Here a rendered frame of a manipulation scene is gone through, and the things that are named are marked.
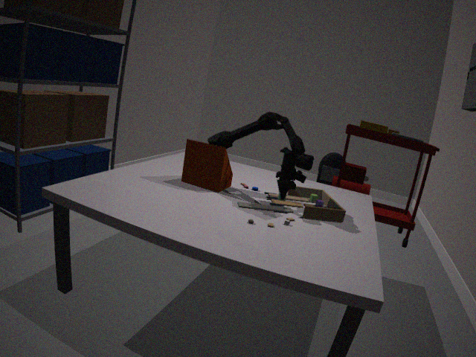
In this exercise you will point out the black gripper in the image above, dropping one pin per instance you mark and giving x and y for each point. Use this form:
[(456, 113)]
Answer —
[(285, 182)]

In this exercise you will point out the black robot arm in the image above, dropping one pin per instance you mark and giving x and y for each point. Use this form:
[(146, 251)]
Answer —
[(266, 122)]

